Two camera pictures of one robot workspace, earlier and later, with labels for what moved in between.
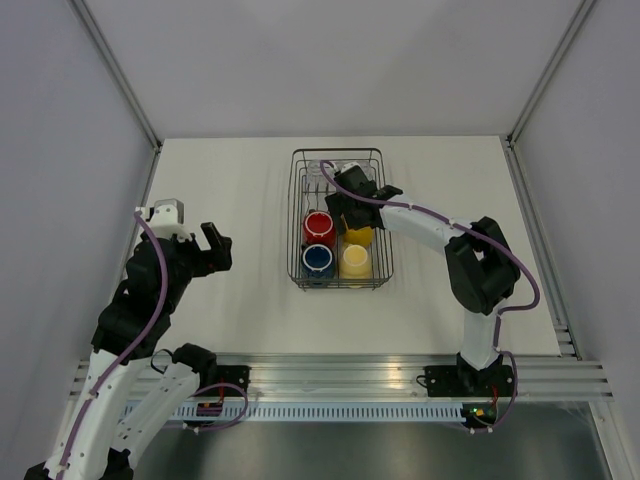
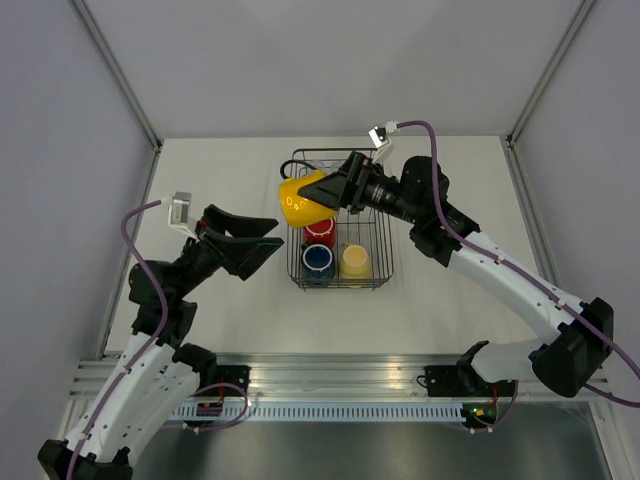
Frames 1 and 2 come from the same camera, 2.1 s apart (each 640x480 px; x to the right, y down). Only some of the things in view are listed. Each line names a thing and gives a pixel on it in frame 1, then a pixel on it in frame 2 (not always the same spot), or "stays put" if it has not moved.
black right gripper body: [338, 206] to [370, 188]
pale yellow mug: [356, 262] stays put
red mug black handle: [319, 228] stays put
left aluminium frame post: [117, 70] stays put
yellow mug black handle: [362, 236] to [298, 210]
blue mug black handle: [317, 261] stays put
